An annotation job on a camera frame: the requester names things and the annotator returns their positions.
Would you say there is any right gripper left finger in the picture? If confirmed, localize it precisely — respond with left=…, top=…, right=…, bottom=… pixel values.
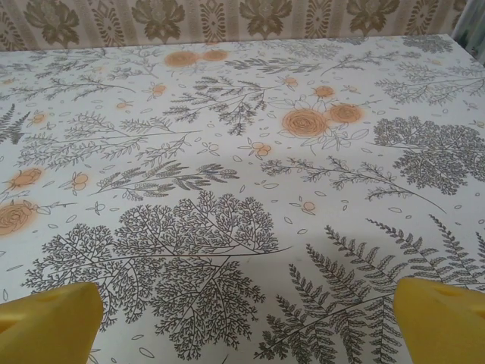
left=0, top=282, right=104, bottom=364

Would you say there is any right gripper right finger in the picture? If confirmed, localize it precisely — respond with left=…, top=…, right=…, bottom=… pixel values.
left=393, top=278, right=485, bottom=364

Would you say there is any floral patterned table cover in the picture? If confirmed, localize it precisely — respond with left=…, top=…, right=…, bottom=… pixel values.
left=0, top=33, right=485, bottom=364

